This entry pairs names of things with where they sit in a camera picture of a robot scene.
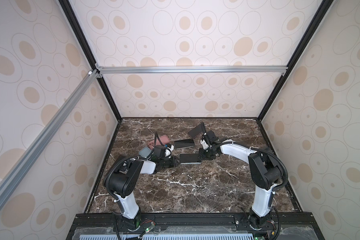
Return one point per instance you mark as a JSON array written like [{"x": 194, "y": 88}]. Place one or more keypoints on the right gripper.
[{"x": 202, "y": 157}]

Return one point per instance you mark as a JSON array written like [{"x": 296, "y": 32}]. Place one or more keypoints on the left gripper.
[{"x": 173, "y": 163}]

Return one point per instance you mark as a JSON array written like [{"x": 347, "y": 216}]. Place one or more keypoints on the light blue phone case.
[{"x": 146, "y": 152}]

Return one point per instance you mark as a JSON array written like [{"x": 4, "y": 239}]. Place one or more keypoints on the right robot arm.
[{"x": 267, "y": 171}]

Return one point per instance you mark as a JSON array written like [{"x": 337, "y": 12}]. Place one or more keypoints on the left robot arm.
[{"x": 121, "y": 179}]

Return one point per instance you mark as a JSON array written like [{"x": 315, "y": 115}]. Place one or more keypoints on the pink phone case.
[{"x": 163, "y": 140}]

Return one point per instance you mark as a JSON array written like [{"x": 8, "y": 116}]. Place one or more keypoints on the silver phone dark screen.
[{"x": 182, "y": 144}]

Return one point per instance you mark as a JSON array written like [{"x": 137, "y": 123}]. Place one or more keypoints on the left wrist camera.
[{"x": 169, "y": 149}]

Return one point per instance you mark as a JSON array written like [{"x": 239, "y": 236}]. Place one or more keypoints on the horizontal aluminium rail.
[{"x": 193, "y": 69}]

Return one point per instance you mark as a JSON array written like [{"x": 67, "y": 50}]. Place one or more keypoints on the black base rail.
[{"x": 195, "y": 226}]

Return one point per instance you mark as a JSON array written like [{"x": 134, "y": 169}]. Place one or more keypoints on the diagonal aluminium rail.
[{"x": 26, "y": 161}]

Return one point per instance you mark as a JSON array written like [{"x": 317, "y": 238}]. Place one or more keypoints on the black corner frame post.
[{"x": 76, "y": 28}]

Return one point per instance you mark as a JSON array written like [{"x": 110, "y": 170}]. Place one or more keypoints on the right black corner post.
[{"x": 307, "y": 36}]

